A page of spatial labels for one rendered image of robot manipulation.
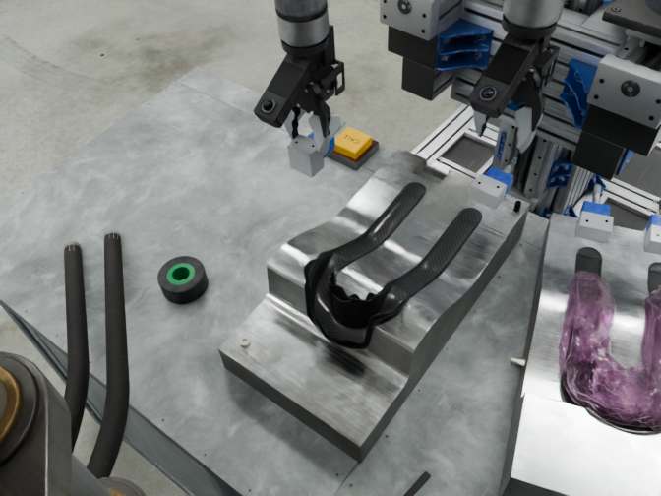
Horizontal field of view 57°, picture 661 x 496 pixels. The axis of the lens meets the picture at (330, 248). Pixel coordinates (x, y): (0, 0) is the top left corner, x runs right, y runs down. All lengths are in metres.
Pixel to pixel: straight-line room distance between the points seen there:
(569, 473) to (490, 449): 0.15
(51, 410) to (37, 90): 2.84
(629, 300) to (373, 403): 0.41
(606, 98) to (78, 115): 2.28
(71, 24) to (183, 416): 2.94
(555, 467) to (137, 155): 0.99
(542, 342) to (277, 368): 0.38
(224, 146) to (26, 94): 1.99
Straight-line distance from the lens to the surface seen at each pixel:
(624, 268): 1.09
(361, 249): 0.98
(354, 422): 0.87
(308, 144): 1.07
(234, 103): 1.45
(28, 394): 0.46
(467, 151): 2.21
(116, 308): 1.01
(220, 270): 1.11
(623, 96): 1.27
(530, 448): 0.82
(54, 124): 2.99
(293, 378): 0.90
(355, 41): 3.14
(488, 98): 0.87
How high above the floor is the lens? 1.65
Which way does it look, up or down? 50 degrees down
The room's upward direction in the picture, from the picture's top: 5 degrees counter-clockwise
